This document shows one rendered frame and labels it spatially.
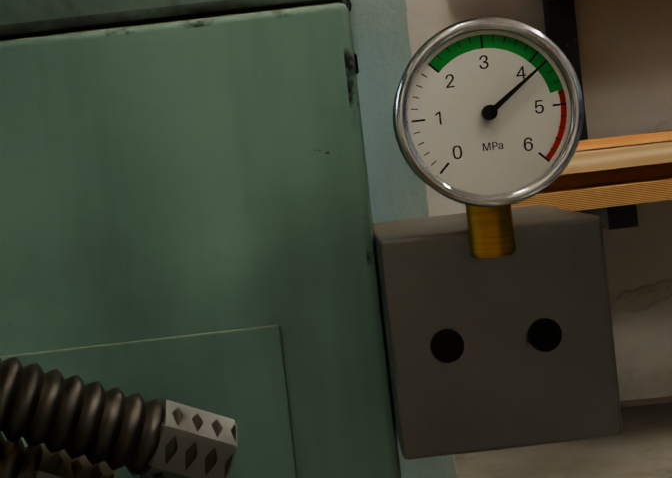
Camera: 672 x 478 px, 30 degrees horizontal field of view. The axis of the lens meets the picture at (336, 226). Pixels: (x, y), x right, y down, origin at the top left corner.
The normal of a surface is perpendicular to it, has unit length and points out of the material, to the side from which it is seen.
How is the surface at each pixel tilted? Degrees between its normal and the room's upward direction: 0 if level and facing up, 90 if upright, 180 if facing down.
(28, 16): 90
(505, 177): 90
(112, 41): 90
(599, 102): 90
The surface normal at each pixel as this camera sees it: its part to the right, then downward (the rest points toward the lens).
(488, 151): 0.01, 0.05
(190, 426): 0.41, -0.81
